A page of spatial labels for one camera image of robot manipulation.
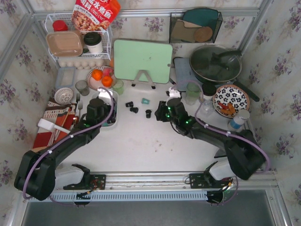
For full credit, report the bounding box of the white storage basket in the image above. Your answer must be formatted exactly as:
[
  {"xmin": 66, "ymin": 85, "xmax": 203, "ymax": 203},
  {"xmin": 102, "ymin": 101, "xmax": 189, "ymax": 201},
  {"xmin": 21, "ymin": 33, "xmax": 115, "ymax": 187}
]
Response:
[{"xmin": 91, "ymin": 88, "xmax": 119, "ymax": 130}]

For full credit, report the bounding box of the black coffee capsule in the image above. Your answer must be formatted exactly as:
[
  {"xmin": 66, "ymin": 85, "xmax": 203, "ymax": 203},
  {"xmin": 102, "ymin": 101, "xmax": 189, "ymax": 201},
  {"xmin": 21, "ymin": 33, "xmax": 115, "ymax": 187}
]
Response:
[
  {"xmin": 130, "ymin": 107, "xmax": 139, "ymax": 113},
  {"xmin": 145, "ymin": 109, "xmax": 152, "ymax": 119},
  {"xmin": 125, "ymin": 101, "xmax": 134, "ymax": 107}
]

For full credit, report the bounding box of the teal coffee capsule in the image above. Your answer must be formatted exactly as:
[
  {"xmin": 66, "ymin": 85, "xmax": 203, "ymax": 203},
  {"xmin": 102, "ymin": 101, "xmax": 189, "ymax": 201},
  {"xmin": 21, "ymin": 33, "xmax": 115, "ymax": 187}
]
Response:
[{"xmin": 142, "ymin": 98, "xmax": 150, "ymax": 105}]

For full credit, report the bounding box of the blue grey cloth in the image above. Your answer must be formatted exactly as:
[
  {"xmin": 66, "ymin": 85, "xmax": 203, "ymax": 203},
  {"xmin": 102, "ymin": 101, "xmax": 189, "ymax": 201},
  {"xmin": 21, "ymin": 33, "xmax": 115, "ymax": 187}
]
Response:
[{"xmin": 214, "ymin": 129, "xmax": 258, "ymax": 158}]

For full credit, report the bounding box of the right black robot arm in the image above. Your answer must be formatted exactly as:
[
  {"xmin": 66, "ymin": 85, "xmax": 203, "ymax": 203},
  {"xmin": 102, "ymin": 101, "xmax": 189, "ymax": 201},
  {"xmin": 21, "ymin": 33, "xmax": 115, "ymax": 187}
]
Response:
[{"xmin": 155, "ymin": 88, "xmax": 270, "ymax": 181}]

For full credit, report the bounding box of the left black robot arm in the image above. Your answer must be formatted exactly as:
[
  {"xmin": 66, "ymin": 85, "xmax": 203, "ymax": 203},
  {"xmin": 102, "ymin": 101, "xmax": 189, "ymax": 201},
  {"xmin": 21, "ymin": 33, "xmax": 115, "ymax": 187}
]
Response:
[{"xmin": 14, "ymin": 88, "xmax": 114, "ymax": 201}]

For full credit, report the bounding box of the silver fork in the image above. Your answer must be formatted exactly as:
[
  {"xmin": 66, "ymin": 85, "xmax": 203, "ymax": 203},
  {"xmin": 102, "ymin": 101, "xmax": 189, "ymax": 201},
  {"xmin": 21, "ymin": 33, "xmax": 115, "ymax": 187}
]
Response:
[{"xmin": 78, "ymin": 101, "xmax": 83, "ymax": 119}]

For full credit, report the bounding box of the pink fruit plate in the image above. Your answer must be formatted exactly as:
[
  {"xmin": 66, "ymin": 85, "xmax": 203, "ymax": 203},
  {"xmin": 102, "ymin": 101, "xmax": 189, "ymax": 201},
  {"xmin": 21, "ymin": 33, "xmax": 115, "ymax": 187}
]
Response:
[{"xmin": 86, "ymin": 66, "xmax": 117, "ymax": 90}]

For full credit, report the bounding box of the dark fork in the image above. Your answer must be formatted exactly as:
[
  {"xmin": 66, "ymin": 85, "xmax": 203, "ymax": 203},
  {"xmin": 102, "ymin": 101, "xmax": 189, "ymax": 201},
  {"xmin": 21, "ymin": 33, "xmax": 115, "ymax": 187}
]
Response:
[{"xmin": 76, "ymin": 93, "xmax": 80, "ymax": 107}]

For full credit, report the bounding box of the green glass cup right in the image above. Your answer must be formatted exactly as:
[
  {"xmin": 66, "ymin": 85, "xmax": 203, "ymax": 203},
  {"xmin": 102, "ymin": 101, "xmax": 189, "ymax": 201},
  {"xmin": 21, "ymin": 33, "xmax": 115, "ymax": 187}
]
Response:
[{"xmin": 185, "ymin": 81, "xmax": 201, "ymax": 105}]

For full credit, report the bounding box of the green glass cup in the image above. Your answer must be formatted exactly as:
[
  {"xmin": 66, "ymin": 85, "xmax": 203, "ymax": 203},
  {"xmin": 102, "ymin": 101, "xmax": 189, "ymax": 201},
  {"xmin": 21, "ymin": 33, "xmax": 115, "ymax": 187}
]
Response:
[
  {"xmin": 112, "ymin": 79, "xmax": 124, "ymax": 95},
  {"xmin": 185, "ymin": 81, "xmax": 201, "ymax": 105}
]

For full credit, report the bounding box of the green glass cup left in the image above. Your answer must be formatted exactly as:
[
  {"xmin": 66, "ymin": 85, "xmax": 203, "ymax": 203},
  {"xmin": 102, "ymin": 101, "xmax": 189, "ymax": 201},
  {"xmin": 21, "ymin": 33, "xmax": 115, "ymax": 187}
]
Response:
[{"xmin": 112, "ymin": 79, "xmax": 124, "ymax": 95}]

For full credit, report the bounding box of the orange tangerine right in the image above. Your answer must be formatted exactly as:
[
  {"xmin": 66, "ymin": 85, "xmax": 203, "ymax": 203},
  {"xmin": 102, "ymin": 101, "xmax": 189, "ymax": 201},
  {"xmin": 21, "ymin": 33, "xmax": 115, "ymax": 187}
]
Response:
[{"xmin": 101, "ymin": 76, "xmax": 113, "ymax": 87}]

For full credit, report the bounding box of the orange tangerine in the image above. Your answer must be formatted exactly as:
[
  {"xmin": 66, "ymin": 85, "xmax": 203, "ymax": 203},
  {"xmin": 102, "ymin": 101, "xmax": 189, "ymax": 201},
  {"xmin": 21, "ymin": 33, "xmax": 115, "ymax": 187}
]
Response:
[
  {"xmin": 91, "ymin": 69, "xmax": 103, "ymax": 81},
  {"xmin": 101, "ymin": 76, "xmax": 113, "ymax": 87}
]

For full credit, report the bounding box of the grey glass cup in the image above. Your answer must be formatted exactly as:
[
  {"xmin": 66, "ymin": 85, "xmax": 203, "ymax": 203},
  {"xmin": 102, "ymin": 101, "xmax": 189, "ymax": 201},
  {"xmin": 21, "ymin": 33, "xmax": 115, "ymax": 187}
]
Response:
[{"xmin": 75, "ymin": 80, "xmax": 89, "ymax": 96}]

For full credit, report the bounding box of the orange tangerine left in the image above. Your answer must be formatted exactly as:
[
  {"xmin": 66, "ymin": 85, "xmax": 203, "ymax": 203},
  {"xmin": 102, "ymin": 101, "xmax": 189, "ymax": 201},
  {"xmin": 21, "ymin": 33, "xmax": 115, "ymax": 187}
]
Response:
[{"xmin": 91, "ymin": 69, "xmax": 103, "ymax": 81}]

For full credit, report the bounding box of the clear plastic bottle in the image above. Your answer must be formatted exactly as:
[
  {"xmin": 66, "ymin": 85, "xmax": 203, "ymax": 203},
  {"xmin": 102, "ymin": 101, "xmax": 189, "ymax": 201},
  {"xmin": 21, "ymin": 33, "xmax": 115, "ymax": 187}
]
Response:
[{"xmin": 200, "ymin": 100, "xmax": 215, "ymax": 117}]

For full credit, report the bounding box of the white lattice bowl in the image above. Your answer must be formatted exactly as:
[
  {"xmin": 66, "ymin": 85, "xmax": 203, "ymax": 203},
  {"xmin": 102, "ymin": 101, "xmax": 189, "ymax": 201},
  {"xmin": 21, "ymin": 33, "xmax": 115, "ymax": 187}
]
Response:
[{"xmin": 54, "ymin": 88, "xmax": 73, "ymax": 105}]

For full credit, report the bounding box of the black lidded jar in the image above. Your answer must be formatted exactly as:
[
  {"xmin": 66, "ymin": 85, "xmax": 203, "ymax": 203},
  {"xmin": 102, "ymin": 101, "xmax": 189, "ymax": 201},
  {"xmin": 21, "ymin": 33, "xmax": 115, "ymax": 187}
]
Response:
[{"xmin": 199, "ymin": 82, "xmax": 217, "ymax": 103}]

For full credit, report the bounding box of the egg carton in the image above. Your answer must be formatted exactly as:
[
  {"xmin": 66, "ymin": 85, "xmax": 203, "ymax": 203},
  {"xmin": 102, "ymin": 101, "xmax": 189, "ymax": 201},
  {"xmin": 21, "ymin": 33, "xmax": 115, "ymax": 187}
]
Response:
[{"xmin": 58, "ymin": 59, "xmax": 106, "ymax": 70}]

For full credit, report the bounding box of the clear blue-rimmed container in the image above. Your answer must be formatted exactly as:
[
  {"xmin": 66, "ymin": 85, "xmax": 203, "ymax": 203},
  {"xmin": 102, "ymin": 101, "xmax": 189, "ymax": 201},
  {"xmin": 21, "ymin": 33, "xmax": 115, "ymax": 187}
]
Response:
[{"xmin": 55, "ymin": 67, "xmax": 76, "ymax": 89}]

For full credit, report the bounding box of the metal cutting board stand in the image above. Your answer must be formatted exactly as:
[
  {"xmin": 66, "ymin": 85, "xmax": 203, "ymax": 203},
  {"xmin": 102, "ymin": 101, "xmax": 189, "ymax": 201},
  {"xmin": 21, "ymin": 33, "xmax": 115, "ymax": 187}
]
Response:
[{"xmin": 131, "ymin": 70, "xmax": 156, "ymax": 89}]

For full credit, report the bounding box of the floral patterned plate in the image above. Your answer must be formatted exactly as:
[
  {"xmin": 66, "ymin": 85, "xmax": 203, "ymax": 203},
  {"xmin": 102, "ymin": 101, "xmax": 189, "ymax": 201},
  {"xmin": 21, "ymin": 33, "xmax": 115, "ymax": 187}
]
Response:
[{"xmin": 212, "ymin": 85, "xmax": 250, "ymax": 119}]

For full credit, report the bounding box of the green cutting board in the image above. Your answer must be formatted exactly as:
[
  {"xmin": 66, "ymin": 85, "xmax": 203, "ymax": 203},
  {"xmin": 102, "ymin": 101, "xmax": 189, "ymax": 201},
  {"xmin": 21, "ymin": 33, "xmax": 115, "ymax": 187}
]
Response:
[{"xmin": 113, "ymin": 40, "xmax": 173, "ymax": 84}]

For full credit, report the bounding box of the white spatula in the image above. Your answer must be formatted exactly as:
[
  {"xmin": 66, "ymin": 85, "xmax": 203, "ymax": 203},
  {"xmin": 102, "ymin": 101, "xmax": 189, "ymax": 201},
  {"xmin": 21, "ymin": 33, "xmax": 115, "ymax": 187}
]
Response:
[{"xmin": 38, "ymin": 118, "xmax": 70, "ymax": 134}]

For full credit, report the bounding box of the white salt bottle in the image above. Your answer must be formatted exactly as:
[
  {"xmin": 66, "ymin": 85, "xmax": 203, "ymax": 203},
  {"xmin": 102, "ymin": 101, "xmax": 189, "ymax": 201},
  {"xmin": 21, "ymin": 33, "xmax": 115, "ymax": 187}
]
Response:
[{"xmin": 228, "ymin": 109, "xmax": 250, "ymax": 131}]

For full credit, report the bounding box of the black frying pan with lid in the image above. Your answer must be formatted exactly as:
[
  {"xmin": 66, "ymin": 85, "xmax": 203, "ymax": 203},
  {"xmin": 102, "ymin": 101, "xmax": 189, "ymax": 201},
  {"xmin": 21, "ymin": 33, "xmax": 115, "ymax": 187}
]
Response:
[{"xmin": 189, "ymin": 45, "xmax": 260, "ymax": 102}]

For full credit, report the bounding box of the white cup black lid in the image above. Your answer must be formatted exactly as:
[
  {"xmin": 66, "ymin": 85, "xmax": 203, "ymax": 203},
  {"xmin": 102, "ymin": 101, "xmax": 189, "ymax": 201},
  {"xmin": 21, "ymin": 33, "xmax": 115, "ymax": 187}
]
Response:
[{"xmin": 83, "ymin": 32, "xmax": 103, "ymax": 54}]

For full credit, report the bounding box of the beige food container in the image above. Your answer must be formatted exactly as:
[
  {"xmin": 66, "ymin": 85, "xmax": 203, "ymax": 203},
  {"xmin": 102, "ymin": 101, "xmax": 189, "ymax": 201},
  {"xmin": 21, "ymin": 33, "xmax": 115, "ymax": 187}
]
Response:
[{"xmin": 46, "ymin": 31, "xmax": 84, "ymax": 57}]

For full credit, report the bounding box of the cork round coaster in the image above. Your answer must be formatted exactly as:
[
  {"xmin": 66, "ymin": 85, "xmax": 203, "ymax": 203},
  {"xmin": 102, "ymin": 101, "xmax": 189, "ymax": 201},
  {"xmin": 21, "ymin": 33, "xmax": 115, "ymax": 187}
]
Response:
[{"xmin": 193, "ymin": 26, "xmax": 213, "ymax": 42}]

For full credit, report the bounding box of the black mesh organizer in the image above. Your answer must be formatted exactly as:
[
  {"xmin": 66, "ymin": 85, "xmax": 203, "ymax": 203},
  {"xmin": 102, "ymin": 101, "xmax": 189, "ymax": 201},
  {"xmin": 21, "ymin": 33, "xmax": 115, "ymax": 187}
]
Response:
[{"xmin": 169, "ymin": 11, "xmax": 223, "ymax": 43}]

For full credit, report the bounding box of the red lidded jar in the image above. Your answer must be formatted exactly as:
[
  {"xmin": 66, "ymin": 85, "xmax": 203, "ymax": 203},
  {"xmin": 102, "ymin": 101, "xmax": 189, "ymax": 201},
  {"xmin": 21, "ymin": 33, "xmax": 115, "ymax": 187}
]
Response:
[{"xmin": 52, "ymin": 20, "xmax": 68, "ymax": 32}]

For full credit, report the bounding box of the red snack bag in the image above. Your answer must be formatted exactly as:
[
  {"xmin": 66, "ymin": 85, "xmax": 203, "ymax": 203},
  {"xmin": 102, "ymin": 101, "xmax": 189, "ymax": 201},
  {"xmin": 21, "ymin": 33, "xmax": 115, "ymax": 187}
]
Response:
[{"xmin": 71, "ymin": 0, "xmax": 121, "ymax": 31}]

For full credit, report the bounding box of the teal plate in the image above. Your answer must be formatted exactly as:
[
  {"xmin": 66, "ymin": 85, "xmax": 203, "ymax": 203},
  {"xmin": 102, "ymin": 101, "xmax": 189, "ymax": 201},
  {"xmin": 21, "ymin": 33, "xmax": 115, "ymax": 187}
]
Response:
[{"xmin": 182, "ymin": 8, "xmax": 219, "ymax": 29}]

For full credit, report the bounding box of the white wire rack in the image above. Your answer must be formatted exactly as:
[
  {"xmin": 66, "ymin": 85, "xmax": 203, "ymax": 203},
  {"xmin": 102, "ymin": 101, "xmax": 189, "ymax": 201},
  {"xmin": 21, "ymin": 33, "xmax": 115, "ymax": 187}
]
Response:
[{"xmin": 44, "ymin": 13, "xmax": 112, "ymax": 61}]

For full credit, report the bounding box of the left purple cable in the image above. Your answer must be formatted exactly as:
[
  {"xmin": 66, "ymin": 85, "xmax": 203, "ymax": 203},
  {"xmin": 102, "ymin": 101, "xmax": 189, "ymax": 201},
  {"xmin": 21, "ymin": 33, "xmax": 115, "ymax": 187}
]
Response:
[{"xmin": 22, "ymin": 87, "xmax": 116, "ymax": 208}]

